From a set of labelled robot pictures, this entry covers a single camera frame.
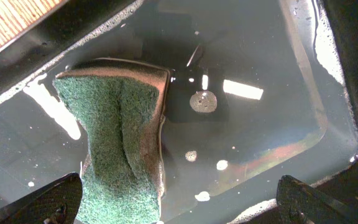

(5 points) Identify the black water tray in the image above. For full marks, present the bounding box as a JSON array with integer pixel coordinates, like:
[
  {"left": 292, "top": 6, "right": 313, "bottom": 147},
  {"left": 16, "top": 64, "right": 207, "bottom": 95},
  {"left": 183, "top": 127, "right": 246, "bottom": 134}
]
[{"left": 0, "top": 1, "right": 358, "bottom": 223}]

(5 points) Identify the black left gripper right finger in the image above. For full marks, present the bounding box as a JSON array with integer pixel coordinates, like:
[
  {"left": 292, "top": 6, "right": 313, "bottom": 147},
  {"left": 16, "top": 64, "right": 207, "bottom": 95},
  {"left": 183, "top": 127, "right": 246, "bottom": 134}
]
[{"left": 276, "top": 175, "right": 358, "bottom": 223}]

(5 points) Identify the green orange sponge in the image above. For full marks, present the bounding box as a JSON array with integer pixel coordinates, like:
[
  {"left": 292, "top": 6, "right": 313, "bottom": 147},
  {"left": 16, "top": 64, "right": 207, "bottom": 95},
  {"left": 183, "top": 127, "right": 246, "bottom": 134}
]
[{"left": 53, "top": 58, "right": 170, "bottom": 223}]

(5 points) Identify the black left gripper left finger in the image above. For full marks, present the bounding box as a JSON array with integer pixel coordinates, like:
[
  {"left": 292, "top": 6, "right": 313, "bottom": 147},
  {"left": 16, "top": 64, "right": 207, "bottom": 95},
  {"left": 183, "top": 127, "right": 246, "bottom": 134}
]
[{"left": 0, "top": 172, "right": 83, "bottom": 224}]

